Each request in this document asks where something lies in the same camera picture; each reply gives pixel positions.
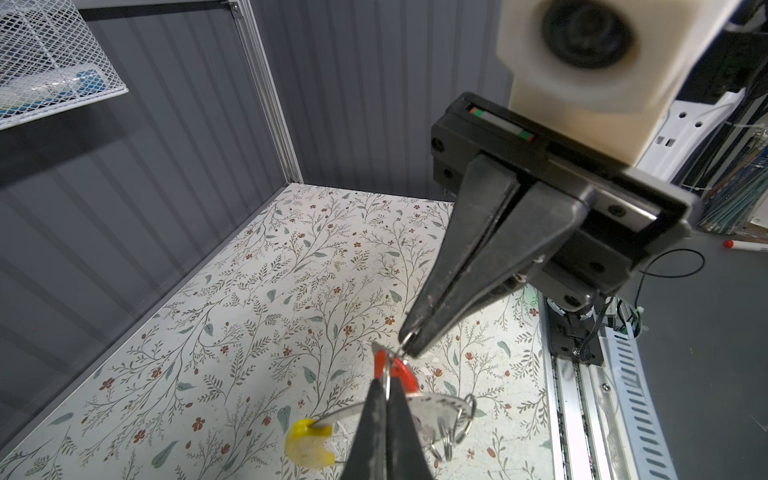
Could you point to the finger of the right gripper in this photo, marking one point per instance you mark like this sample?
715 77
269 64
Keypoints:
485 191
527 234

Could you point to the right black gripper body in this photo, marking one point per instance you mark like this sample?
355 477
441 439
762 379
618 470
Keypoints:
631 217

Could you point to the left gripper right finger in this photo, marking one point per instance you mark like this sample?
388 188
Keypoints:
404 456

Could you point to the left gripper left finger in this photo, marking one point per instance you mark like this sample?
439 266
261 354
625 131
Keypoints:
367 456

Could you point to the key with red tag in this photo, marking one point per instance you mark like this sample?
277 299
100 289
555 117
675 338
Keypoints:
397 368

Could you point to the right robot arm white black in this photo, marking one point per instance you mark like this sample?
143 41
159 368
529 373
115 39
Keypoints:
730 68

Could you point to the red white marker pen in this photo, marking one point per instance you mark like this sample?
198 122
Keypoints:
746 246

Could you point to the marker pens in basket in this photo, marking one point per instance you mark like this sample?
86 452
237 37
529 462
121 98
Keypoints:
28 93

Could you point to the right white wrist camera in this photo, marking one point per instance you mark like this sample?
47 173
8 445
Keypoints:
604 73

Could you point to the white slotted cable duct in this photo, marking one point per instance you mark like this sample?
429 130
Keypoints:
646 452

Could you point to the white wire mesh basket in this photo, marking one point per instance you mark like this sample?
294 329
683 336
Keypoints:
38 36

